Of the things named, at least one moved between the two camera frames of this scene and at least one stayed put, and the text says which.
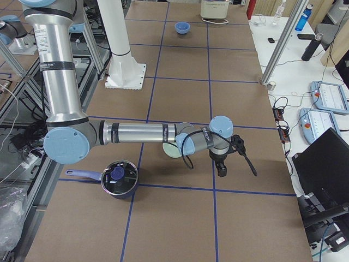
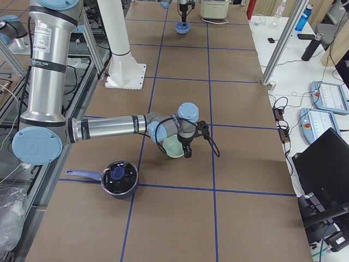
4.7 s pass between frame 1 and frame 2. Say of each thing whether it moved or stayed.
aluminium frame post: stayed
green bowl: stayed
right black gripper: moved
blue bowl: stayed
